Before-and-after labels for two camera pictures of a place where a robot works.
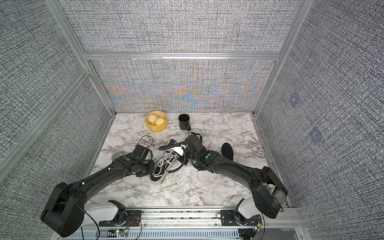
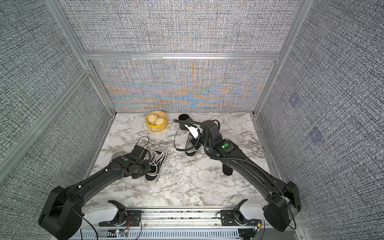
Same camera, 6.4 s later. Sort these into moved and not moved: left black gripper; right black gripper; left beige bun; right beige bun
Moved: right black gripper
Not moved: left beige bun; right beige bun; left black gripper
